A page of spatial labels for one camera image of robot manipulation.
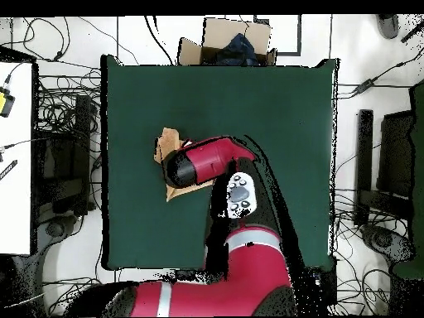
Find black rectangular box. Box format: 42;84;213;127
317;256;339;306

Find tan terry towel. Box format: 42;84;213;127
152;127;216;203

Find white desk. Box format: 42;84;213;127
0;46;39;256

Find black equipment stand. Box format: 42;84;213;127
32;94;97;218

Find yellow and black device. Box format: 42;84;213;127
0;86;17;118

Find black upright bar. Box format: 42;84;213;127
353;108;375;228

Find brown cardboard box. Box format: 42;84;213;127
176;17;277;67

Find black ruler strip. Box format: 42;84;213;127
0;159;18;181

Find dark blue garment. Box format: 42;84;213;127
214;31;261;67

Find black power adapter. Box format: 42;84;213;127
352;77;375;95

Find grey rounded object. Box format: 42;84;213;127
377;13;400;40

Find grey pedestal leg foot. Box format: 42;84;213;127
32;214;80;259
359;223;417;264

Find black cable tangle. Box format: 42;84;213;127
42;276;104;316
35;57;103;140
330;186;410;316

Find dark green table cloth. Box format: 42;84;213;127
99;54;340;271

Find dark green fabric cover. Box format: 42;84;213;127
393;78;424;279

